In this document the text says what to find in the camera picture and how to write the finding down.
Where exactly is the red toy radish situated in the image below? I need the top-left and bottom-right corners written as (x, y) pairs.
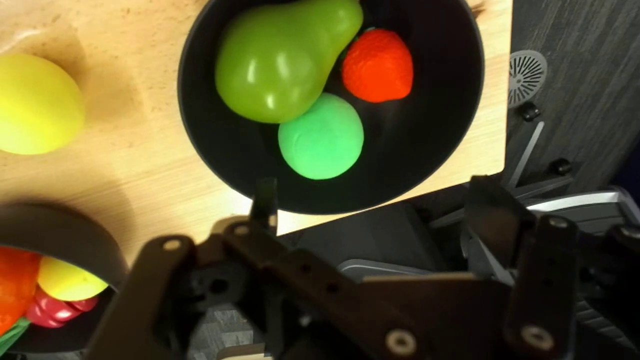
top-left (26, 289), bottom-right (97, 327)

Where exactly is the yellow green toy apple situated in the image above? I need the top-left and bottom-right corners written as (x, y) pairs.
top-left (37, 255), bottom-right (107, 301)

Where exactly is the red toy strawberry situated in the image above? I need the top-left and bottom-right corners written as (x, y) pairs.
top-left (342, 27), bottom-right (414, 103)

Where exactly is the green toy ball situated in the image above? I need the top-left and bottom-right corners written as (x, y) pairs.
top-left (278, 93), bottom-right (363, 179)

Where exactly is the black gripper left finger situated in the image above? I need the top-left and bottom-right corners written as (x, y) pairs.
top-left (250, 178), bottom-right (278, 229)

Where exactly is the yellow toy lemon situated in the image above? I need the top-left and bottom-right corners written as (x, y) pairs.
top-left (0, 51), bottom-right (85, 155)

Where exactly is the black bowl with pepper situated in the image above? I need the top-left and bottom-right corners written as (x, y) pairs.
top-left (0, 203), bottom-right (126, 358)

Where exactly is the green toy pear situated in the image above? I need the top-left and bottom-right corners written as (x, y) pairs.
top-left (213, 0), bottom-right (363, 123)

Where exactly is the black bowl with banana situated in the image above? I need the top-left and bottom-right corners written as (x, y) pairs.
top-left (178, 0), bottom-right (483, 214)

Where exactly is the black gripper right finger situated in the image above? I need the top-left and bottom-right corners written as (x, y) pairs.
top-left (462, 176), bottom-right (531, 286)

